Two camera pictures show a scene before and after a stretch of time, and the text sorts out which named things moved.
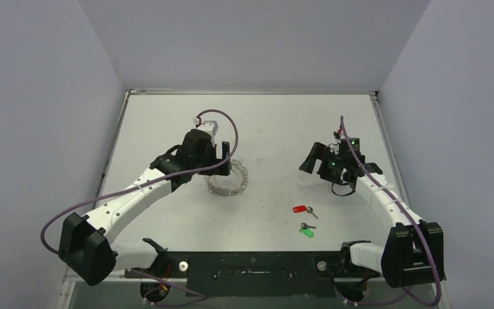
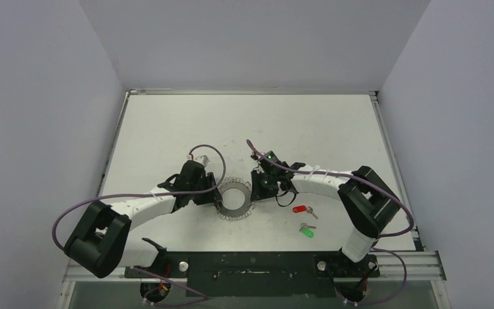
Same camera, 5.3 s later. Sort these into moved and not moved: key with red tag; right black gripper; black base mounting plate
Moved: right black gripper
Not moved: black base mounting plate; key with red tag
